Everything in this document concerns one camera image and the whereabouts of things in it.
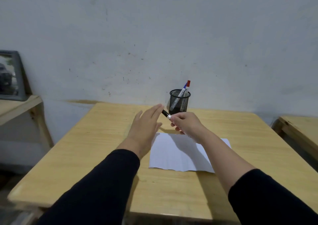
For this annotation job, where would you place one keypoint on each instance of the person's right hand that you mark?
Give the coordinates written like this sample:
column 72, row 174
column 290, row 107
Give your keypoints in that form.
column 190, row 126

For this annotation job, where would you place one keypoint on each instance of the person's left hand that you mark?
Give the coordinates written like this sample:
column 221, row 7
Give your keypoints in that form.
column 142, row 132

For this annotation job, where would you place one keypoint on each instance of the person's left little finger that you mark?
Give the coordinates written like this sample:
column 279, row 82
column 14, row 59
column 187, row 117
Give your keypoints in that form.
column 139, row 116

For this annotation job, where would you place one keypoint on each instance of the person's right thumb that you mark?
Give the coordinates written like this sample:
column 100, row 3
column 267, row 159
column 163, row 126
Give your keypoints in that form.
column 178, row 117

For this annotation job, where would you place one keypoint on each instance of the person's left thumb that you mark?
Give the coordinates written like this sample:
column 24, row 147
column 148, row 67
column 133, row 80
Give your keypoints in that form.
column 158, row 127

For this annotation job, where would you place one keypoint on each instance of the black marker pen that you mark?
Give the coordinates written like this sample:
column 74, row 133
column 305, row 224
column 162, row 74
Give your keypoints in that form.
column 165, row 113

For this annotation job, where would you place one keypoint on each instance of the person's right forearm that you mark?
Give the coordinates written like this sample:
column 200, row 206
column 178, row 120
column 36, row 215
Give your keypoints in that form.
column 248, row 182

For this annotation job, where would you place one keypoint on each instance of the person's left forearm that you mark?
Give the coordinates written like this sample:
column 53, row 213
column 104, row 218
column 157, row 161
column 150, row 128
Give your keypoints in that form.
column 99, row 187

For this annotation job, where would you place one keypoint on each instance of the black mesh pen holder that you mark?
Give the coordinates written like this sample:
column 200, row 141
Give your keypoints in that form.
column 179, row 103

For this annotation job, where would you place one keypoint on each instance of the blue capped white marker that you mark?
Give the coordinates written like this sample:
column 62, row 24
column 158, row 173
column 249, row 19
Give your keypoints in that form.
column 183, row 91

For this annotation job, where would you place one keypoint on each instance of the white paper sheet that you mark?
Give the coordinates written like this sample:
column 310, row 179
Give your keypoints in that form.
column 174, row 155

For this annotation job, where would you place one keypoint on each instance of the red capped white marker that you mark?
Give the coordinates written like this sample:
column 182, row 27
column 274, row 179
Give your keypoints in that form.
column 187, row 85

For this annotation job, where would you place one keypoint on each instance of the light wooden side table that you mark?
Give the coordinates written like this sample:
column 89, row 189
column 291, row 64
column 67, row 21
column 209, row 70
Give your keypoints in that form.
column 19, row 106
column 300, row 130

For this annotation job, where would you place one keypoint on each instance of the grey framed picture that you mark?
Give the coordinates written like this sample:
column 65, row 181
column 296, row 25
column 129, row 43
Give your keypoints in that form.
column 11, row 78

